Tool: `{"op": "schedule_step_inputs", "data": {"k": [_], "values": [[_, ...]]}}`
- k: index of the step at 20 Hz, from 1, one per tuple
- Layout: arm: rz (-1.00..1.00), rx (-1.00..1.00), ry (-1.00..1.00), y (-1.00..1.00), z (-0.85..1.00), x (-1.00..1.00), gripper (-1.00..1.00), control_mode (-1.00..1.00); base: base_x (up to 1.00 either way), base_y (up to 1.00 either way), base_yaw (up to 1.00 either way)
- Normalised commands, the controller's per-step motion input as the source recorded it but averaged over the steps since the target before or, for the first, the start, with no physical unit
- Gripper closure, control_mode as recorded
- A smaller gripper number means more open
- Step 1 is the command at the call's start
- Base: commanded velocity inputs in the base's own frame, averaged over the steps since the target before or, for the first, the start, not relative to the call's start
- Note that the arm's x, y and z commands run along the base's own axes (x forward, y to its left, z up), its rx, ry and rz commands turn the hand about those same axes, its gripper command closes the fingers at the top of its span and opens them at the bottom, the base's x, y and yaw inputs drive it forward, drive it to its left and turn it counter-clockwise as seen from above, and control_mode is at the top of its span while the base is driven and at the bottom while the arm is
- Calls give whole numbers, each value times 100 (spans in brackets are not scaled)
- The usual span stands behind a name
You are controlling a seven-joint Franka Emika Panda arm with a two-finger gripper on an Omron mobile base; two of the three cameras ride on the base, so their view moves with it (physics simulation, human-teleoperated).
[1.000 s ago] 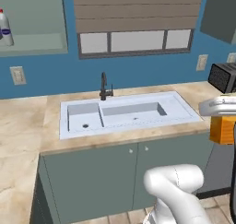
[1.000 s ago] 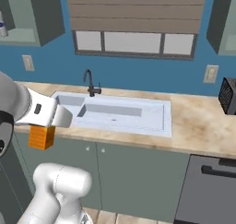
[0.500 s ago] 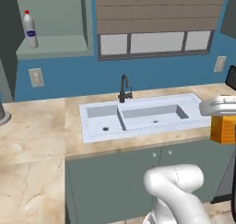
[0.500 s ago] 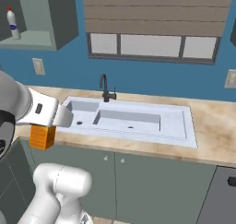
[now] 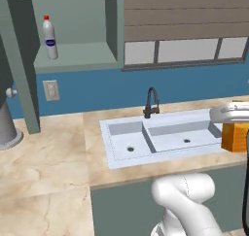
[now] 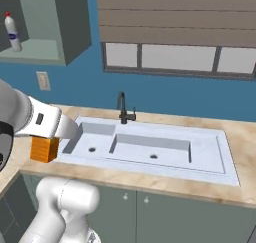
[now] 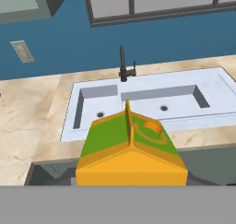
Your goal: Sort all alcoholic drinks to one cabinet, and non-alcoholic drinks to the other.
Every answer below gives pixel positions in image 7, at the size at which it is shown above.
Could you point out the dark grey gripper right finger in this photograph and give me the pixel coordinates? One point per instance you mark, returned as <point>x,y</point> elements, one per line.
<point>195,182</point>

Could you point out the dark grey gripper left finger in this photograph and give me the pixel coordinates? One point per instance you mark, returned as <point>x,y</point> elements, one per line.
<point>69,182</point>

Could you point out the orange and green drink carton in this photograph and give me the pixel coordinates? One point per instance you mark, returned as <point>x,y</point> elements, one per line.
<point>132,166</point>

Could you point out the white double-basin sink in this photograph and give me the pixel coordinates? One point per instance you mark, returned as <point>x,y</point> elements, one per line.
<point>184,94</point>

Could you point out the dark metal sink tap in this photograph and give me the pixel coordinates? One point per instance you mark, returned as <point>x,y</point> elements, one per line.
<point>123,64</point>

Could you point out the grey wall outlet plate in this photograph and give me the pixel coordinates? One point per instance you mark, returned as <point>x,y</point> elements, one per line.
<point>22,51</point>

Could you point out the grey-green wall cabinet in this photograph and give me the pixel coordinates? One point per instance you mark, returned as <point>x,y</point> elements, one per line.
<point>21,3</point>

